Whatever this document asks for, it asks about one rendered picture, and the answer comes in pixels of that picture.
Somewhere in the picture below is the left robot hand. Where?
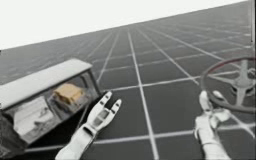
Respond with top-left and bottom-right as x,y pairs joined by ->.
86,91 -> 123,135

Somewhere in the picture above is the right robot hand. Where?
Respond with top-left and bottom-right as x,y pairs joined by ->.
197,89 -> 232,128

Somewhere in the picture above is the dark steering wheel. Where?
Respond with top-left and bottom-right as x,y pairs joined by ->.
199,56 -> 256,114

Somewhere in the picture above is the grey cart with brown box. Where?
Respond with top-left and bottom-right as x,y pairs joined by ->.
0,58 -> 102,160

